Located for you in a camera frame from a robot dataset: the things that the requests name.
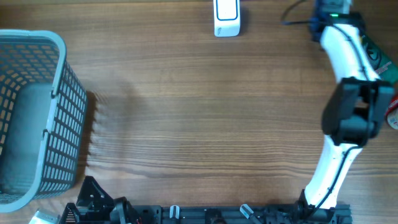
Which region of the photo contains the red snack bar wrapper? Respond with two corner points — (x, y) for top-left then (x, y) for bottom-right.
(386, 95), (398, 116)

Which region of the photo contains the white barcode scanner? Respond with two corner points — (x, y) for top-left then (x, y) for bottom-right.
(213, 0), (241, 37)

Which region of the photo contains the grey plastic mesh basket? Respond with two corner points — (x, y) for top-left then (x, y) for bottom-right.
(1, 29), (88, 213)

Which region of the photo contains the green lid jar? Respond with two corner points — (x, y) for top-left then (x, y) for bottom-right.
(387, 108), (398, 129)

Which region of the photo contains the green 3M glove packet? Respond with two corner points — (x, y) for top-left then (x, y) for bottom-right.
(361, 34), (397, 85)

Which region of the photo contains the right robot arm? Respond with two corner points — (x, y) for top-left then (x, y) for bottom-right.
(300, 8), (394, 222)

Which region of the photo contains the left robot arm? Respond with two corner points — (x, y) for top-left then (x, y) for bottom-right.
(60, 175), (142, 224)

